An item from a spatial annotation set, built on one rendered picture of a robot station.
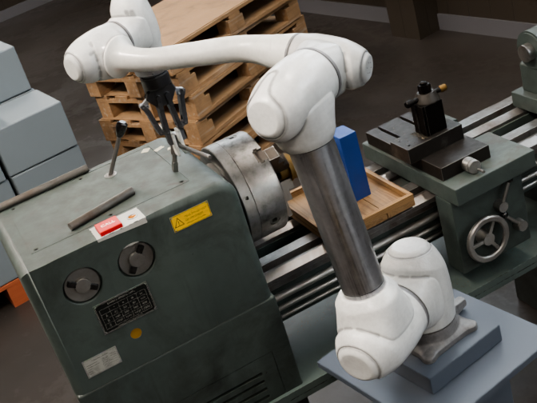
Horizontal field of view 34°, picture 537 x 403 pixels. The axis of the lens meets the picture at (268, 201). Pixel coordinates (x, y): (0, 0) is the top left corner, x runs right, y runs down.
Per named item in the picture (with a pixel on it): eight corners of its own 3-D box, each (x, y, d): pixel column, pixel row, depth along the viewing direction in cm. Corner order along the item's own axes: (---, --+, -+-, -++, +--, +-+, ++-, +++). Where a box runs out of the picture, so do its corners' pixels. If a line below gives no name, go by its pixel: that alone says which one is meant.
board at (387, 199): (332, 247, 263) (329, 236, 261) (279, 208, 293) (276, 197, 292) (415, 205, 271) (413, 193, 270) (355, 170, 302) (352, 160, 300)
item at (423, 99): (423, 108, 269) (421, 99, 267) (408, 102, 275) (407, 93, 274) (445, 97, 271) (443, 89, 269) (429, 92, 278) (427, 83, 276)
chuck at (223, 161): (262, 257, 254) (226, 159, 243) (223, 229, 282) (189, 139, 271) (272, 252, 255) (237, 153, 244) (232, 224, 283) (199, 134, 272)
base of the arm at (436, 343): (491, 318, 226) (487, 301, 223) (429, 366, 216) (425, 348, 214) (439, 295, 240) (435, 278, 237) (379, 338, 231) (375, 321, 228)
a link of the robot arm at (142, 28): (143, 43, 232) (109, 64, 223) (123, -14, 225) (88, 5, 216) (173, 41, 225) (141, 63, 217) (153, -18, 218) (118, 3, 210)
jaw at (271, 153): (257, 185, 261) (259, 165, 251) (248, 172, 263) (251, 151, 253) (289, 169, 265) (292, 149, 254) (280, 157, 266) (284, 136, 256)
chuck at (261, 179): (272, 252, 255) (237, 153, 244) (232, 224, 283) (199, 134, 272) (300, 238, 258) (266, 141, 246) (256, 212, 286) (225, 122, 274)
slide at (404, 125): (443, 181, 267) (440, 169, 265) (367, 144, 303) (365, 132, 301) (491, 157, 272) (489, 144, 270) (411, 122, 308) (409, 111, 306)
